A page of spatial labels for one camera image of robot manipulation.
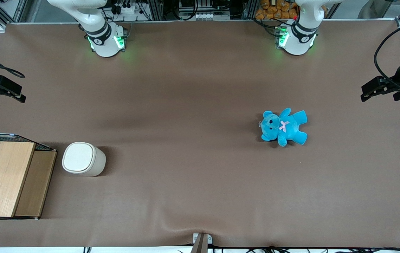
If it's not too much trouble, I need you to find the white connector block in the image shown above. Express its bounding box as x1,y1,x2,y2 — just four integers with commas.
194,12,231,21

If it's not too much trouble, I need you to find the grey metal mount bracket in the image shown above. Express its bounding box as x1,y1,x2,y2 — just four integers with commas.
193,233,213,245

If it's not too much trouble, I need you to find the brown table cover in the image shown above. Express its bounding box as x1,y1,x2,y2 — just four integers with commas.
0,19,400,248

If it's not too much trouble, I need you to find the cream lidded trash can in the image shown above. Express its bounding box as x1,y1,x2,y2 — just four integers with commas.
62,142,107,177

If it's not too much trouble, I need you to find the dark wooden shelf board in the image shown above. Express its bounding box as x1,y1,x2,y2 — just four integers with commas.
15,150,57,217

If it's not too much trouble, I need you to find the black floor cable bundle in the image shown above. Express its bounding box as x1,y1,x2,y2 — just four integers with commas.
177,246,400,253

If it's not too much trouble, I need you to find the aluminium camera pole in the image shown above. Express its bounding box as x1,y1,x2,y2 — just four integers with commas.
190,233,209,253

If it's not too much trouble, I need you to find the blue teddy bear plush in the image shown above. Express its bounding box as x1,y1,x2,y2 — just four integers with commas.
259,108,308,147

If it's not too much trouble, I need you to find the light wooden shelf board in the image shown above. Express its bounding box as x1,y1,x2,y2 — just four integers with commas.
0,142,36,218

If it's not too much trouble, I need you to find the white power strip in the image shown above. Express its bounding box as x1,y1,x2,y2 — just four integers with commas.
113,3,138,14

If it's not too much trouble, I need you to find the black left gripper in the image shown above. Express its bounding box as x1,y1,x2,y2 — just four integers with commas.
361,56,400,103

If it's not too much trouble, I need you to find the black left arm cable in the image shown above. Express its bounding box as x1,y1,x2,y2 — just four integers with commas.
374,18,400,89

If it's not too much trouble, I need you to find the orange snack bags pile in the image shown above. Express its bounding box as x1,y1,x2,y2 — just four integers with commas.
255,0,299,20

